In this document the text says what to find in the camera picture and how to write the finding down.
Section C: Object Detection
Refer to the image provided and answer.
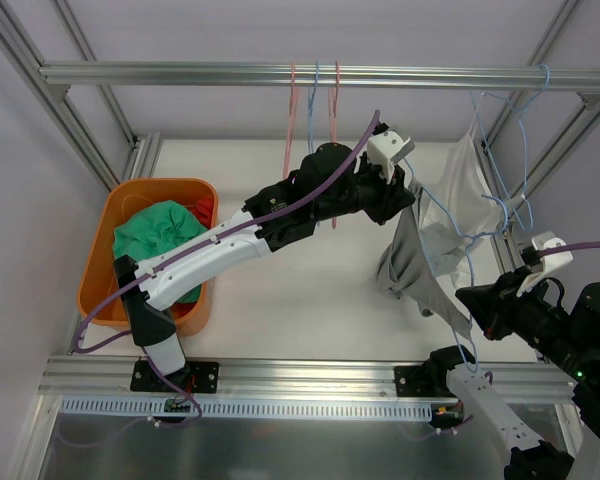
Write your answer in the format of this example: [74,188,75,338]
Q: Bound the blue wire hanger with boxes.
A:
[470,92,528,222]
[486,63,551,232]
[307,62,320,154]
[417,184,509,374]

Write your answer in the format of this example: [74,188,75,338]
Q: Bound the grey tank top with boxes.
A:
[375,178,471,340]

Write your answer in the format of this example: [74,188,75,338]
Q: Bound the pink wire hanger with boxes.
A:
[283,62,300,179]
[327,60,342,230]

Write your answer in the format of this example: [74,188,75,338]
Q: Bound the red tank top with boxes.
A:
[171,195,214,319]

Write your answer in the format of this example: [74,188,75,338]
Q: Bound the green tank top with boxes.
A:
[112,199,211,305]

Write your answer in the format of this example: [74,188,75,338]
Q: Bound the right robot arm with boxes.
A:
[417,267,600,479]

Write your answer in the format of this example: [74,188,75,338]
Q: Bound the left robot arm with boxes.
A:
[114,131,415,391]

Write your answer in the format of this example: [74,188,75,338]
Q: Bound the white tank top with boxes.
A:
[418,133,505,237]

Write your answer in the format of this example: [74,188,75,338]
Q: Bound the orange plastic tub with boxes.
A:
[77,178,219,337]

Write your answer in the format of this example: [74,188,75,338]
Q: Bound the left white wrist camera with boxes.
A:
[366,123,415,184]

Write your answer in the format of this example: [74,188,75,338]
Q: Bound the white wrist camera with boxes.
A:
[366,123,415,184]
[516,231,573,297]

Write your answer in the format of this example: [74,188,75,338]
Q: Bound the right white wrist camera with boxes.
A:
[516,231,573,297]

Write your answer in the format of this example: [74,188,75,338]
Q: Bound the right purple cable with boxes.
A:
[539,239,600,259]

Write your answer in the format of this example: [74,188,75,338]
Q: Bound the aluminium hanging rail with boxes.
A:
[39,61,600,94]

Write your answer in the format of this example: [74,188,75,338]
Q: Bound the white slotted cable duct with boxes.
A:
[59,395,433,422]

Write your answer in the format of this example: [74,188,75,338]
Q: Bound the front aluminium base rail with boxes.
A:
[37,355,575,404]

